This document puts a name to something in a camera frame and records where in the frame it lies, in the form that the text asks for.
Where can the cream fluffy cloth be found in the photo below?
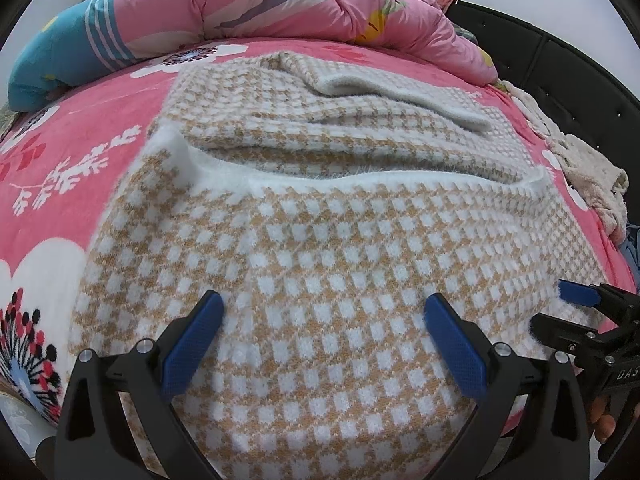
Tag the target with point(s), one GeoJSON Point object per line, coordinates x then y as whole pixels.
{"type": "Point", "coordinates": [585, 165]}

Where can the blue-grey cloth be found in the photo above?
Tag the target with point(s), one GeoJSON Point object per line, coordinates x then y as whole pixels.
{"type": "Point", "coordinates": [631, 247]}

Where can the grey picture-print bed sheet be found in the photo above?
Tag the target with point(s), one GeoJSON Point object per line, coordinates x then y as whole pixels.
{"type": "Point", "coordinates": [20, 417]}

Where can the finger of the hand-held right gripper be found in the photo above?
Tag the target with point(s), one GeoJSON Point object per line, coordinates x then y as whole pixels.
{"type": "Point", "coordinates": [577, 293]}
{"type": "Point", "coordinates": [565, 332]}

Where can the pink and blue quilt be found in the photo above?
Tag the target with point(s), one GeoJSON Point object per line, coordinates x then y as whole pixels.
{"type": "Point", "coordinates": [250, 0]}

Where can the beige houndstooth coat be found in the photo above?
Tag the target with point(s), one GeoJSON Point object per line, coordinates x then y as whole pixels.
{"type": "Point", "coordinates": [310, 260]}

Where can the person's right hand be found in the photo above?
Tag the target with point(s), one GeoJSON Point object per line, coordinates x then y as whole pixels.
{"type": "Point", "coordinates": [602, 420]}

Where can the pink floral fleece blanket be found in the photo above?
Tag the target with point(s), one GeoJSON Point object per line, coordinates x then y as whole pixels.
{"type": "Point", "coordinates": [75, 125]}

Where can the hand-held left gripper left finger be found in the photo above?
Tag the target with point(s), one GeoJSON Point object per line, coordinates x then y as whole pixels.
{"type": "Point", "coordinates": [192, 345]}

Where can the black padded headboard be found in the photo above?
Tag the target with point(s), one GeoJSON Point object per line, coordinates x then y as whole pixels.
{"type": "Point", "coordinates": [575, 75]}

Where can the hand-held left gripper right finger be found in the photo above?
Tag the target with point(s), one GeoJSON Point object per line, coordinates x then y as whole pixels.
{"type": "Point", "coordinates": [455, 350]}

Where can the grey plaid cloth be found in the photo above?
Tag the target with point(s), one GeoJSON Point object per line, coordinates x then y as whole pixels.
{"type": "Point", "coordinates": [467, 35]}

